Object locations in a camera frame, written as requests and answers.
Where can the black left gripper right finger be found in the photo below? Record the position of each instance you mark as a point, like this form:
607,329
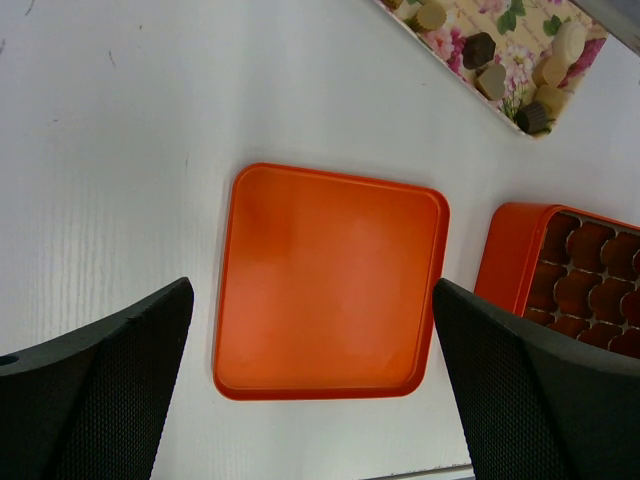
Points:
533,403

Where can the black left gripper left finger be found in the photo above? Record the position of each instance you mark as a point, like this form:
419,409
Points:
92,403

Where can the orange chocolate box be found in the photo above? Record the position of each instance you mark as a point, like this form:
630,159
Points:
568,270

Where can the dark chocolate cup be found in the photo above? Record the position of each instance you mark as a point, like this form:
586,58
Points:
533,118

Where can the beige chocolate piece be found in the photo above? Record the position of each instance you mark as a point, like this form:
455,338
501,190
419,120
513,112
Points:
491,82

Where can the dark chocolate piece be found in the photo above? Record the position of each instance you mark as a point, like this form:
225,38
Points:
478,50

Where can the white chocolate piece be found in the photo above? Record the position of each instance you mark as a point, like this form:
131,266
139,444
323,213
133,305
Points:
569,42

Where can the orange box lid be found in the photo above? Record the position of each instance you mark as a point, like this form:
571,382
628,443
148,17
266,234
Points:
326,283

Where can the floral tray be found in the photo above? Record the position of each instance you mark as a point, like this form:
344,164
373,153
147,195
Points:
523,32

